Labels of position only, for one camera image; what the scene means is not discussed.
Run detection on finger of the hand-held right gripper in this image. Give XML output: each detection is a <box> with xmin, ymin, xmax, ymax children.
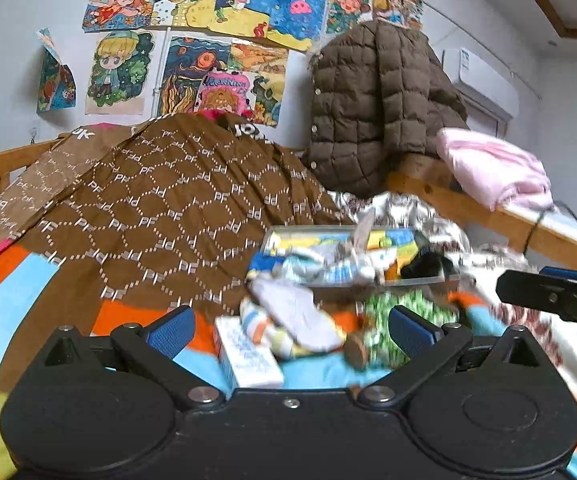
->
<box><xmin>539</xmin><ymin>266</ymin><xmax>577</xmax><ymax>286</ymax></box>
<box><xmin>496</xmin><ymin>270</ymin><xmax>577</xmax><ymax>338</ymax></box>

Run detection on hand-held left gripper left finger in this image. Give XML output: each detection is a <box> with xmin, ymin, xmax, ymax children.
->
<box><xmin>23</xmin><ymin>306</ymin><xmax>226</xmax><ymax>411</ymax></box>

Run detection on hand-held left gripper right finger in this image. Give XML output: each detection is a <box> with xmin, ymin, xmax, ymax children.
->
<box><xmin>357</xmin><ymin>306</ymin><xmax>562</xmax><ymax>408</ymax></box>

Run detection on blue white packet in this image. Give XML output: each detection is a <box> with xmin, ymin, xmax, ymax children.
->
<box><xmin>213</xmin><ymin>314</ymin><xmax>285</xmax><ymax>392</ymax></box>

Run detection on white quilted cloth blue print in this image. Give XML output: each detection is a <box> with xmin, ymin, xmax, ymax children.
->
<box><xmin>277</xmin><ymin>246</ymin><xmax>385</xmax><ymax>285</ymax></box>

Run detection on grey cloth bundle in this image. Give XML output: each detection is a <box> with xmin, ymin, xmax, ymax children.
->
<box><xmin>240</xmin><ymin>274</ymin><xmax>350</xmax><ymax>357</ymax></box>

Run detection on clear plastic storage box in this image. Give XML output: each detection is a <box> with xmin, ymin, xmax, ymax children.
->
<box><xmin>260</xmin><ymin>226</ymin><xmax>463</xmax><ymax>289</ymax></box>

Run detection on white floral blanket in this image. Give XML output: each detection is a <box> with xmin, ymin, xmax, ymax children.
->
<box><xmin>333</xmin><ymin>191</ymin><xmax>577</xmax><ymax>413</ymax></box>

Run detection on black cloth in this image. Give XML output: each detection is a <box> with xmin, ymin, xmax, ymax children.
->
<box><xmin>399</xmin><ymin>242</ymin><xmax>450</xmax><ymax>282</ymax></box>

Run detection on brown patterned quilt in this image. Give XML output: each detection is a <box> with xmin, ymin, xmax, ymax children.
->
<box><xmin>0</xmin><ymin>111</ymin><xmax>355</xmax><ymax>313</ymax></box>

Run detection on pink blanket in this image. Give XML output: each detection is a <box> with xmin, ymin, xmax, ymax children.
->
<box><xmin>435</xmin><ymin>127</ymin><xmax>555</xmax><ymax>212</ymax></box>

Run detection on colourful patchwork bedsheet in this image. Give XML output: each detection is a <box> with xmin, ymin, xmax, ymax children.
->
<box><xmin>0</xmin><ymin>242</ymin><xmax>577</xmax><ymax>480</ymax></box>

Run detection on white air conditioner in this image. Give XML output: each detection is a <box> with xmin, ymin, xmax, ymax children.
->
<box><xmin>441</xmin><ymin>48</ymin><xmax>520</xmax><ymax>122</ymax></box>

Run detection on brown puffer jacket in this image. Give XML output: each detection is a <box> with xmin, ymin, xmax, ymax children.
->
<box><xmin>303</xmin><ymin>19</ymin><xmax>470</xmax><ymax>199</ymax></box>

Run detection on black cable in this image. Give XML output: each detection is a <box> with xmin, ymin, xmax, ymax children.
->
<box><xmin>523</xmin><ymin>199</ymin><xmax>577</xmax><ymax>257</ymax></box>

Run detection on wooden bed frame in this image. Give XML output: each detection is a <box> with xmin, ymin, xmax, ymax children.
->
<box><xmin>0</xmin><ymin>132</ymin><xmax>577</xmax><ymax>275</ymax></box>

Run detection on pink lion wall drawing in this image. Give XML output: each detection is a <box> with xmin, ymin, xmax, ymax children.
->
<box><xmin>192</xmin><ymin>71</ymin><xmax>255</xmax><ymax>117</ymax></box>

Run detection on white wall pipe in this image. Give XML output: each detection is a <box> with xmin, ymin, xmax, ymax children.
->
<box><xmin>152</xmin><ymin>26</ymin><xmax>172</xmax><ymax>117</ymax></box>

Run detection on blond child wall drawing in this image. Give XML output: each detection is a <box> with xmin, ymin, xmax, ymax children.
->
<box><xmin>84</xmin><ymin>29</ymin><xmax>156</xmax><ymax>117</ymax></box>

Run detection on planets wall drawing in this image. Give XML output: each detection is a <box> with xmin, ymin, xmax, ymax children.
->
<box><xmin>158</xmin><ymin>35</ymin><xmax>232</xmax><ymax>117</ymax></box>

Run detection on orange landscape wall drawing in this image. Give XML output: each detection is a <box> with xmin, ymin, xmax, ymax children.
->
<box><xmin>227</xmin><ymin>41</ymin><xmax>290</xmax><ymax>128</ymax></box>

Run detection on curled wall drawing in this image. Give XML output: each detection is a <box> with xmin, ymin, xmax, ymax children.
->
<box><xmin>35</xmin><ymin>28</ymin><xmax>78</xmax><ymax>114</ymax></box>

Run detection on red-haired girl wall drawing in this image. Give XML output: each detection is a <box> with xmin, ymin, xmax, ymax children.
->
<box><xmin>82</xmin><ymin>0</ymin><xmax>162</xmax><ymax>34</ymax></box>

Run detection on red curly face wall drawing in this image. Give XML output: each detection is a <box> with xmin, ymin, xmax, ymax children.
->
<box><xmin>325</xmin><ymin>0</ymin><xmax>373</xmax><ymax>37</ymax></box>

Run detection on blue sea wall drawing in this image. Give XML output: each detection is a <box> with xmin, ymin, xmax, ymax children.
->
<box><xmin>207</xmin><ymin>0</ymin><xmax>330</xmax><ymax>54</ymax></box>

